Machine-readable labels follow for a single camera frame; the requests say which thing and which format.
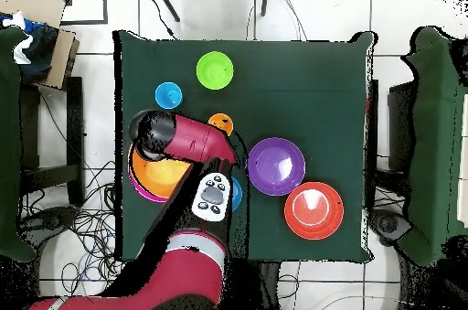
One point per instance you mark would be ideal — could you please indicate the large orange plastic bowl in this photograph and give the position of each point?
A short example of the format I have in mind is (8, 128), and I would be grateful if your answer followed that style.
(161, 174)

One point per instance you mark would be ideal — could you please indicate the black metal frame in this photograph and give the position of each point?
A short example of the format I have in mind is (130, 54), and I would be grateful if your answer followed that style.
(105, 2)

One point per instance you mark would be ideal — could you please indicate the black wooden stool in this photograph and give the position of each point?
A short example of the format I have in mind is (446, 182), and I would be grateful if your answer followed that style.
(75, 123)

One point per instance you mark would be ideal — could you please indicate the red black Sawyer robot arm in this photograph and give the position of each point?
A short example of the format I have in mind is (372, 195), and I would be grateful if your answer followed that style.
(193, 138)

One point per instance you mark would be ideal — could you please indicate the green cloth covered table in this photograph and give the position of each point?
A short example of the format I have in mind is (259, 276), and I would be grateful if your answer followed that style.
(9, 141)
(438, 141)

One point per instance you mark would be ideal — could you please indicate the large pink plastic bowl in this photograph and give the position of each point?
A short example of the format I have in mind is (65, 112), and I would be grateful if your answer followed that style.
(140, 193)

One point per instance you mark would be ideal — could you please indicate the small blue plastic bowl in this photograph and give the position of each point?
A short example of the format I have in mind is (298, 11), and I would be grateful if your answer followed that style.
(237, 193)

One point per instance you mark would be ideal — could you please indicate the purple plastic bowl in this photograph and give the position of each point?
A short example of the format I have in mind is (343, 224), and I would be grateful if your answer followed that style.
(276, 166)

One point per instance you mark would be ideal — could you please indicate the orange plastic cup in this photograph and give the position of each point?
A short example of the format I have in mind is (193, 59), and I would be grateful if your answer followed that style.
(221, 120)

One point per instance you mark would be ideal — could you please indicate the brown cardboard box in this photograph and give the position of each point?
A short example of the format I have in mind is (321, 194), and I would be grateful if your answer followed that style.
(36, 6)

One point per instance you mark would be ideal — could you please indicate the red plastic bowl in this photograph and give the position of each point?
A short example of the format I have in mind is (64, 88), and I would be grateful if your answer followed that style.
(313, 210)

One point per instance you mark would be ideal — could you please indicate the dark green table cloth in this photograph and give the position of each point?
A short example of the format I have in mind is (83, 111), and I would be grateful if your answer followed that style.
(310, 87)

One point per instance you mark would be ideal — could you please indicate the blue plastic cup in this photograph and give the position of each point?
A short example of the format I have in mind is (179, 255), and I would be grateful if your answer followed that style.
(168, 95)

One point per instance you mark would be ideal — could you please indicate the blue and white clothes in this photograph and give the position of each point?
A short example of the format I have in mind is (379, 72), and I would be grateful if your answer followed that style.
(36, 54)

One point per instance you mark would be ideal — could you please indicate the small green plastic bowl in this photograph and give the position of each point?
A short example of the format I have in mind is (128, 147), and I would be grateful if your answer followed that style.
(214, 70)

